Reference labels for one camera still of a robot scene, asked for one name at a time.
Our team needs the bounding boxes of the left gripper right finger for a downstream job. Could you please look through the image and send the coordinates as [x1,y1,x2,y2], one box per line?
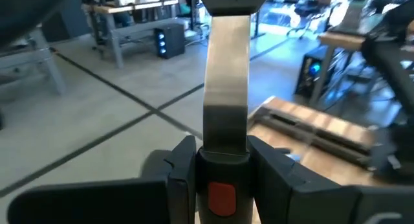
[247,135,414,224]

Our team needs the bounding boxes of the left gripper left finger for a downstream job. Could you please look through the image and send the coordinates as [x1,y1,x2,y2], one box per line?
[6,135,197,224]

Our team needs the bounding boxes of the black rectangular spatula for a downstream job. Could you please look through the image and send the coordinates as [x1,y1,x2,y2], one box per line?
[176,0,276,224]

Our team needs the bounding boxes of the black computer tower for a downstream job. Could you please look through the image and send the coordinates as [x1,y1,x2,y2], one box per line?
[153,22,186,60]
[294,45,334,98]

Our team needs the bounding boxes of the grey desk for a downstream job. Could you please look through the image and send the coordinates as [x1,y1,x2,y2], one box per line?
[0,25,67,97]

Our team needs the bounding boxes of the wooden top table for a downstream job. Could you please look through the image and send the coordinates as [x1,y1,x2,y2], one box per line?
[318,31,368,105]

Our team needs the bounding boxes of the office chair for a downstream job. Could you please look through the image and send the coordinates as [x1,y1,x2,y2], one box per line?
[286,0,345,39]

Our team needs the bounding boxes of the wooden top desk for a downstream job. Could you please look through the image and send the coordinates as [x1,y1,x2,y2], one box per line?
[82,0,180,69]

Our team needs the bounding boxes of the black metal table frame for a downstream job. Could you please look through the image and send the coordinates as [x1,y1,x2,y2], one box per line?
[255,106,376,168]

